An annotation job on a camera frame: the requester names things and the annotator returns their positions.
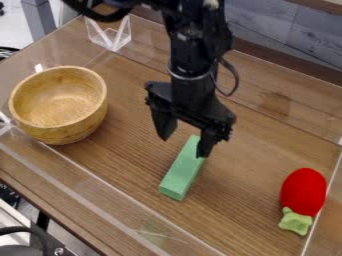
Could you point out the black clamp under table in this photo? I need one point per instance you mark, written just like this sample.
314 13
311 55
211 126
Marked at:
23 241

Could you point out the clear acrylic tray wall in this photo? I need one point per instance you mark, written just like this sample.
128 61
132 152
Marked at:
96 185

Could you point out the red plush strawberry toy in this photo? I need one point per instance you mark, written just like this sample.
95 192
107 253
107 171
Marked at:
302 199

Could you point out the brown wooden bowl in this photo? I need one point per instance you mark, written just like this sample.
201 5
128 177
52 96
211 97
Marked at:
59 104

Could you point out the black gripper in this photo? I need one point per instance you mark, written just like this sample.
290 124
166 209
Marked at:
187 99

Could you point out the grey table leg post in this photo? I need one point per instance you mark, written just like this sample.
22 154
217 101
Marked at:
39 17

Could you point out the green foam stick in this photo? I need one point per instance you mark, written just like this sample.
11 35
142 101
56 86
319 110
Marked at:
183 171

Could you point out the clear acrylic corner bracket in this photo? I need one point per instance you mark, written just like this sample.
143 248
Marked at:
110 38

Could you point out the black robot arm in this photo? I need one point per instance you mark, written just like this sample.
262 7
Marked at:
201 39

